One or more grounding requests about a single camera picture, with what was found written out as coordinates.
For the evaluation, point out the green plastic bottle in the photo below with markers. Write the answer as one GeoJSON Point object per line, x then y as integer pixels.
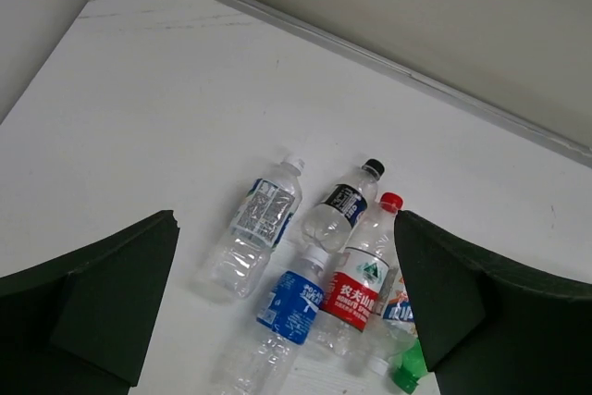
{"type": "Point", "coordinates": [412, 368]}

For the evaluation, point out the clear bottle red label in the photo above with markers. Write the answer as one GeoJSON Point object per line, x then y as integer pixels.
{"type": "Point", "coordinates": [358, 277]}

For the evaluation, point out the aluminium table edge rail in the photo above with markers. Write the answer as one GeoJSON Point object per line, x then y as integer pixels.
{"type": "Point", "coordinates": [495, 115]}

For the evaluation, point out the clear bottle white cap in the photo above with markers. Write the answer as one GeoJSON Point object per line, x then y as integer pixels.
{"type": "Point", "coordinates": [234, 268]}

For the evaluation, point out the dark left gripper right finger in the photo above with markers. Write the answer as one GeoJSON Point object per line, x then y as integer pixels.
{"type": "Point", "coordinates": [488, 324]}

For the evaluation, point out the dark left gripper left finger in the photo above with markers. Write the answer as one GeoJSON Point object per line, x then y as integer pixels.
{"type": "Point", "coordinates": [82, 323]}

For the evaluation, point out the clear bottle orange blue label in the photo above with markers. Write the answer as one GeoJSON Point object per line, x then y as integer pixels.
{"type": "Point", "coordinates": [391, 331]}

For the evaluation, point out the clear bottle black cap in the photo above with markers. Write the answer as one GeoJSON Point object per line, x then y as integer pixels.
{"type": "Point", "coordinates": [330, 223]}

